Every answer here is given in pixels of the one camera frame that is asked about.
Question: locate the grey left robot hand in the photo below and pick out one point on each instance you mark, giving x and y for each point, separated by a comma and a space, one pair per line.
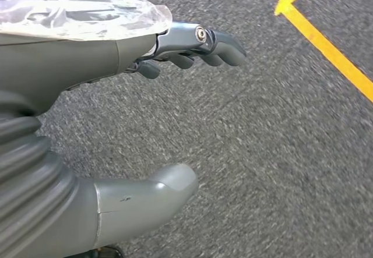
72, 55

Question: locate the black robot foot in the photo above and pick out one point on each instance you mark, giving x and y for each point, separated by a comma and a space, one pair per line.
102, 253

